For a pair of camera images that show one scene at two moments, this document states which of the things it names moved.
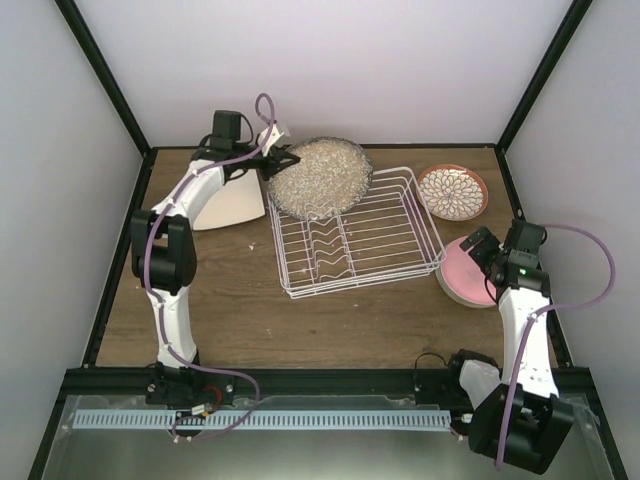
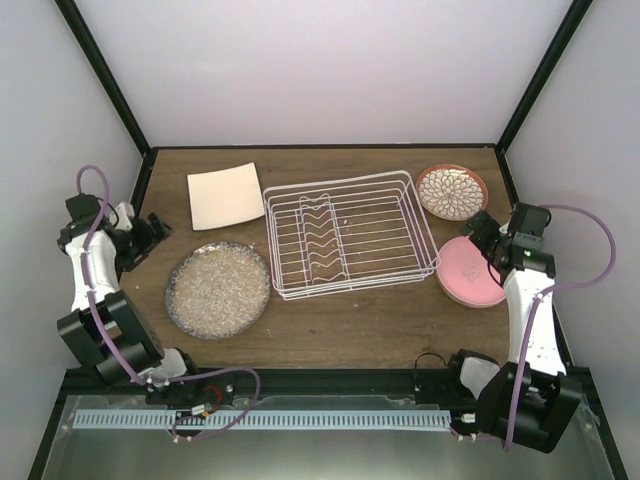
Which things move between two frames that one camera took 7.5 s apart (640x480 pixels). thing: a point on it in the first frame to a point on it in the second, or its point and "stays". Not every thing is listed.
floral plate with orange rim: x=452 y=191 stays
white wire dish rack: x=389 y=238 stays
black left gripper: x=271 y=165 to x=149 y=240
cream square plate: x=239 y=200 stays
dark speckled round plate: x=331 y=176 to x=218 y=291
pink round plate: x=463 y=276 stays
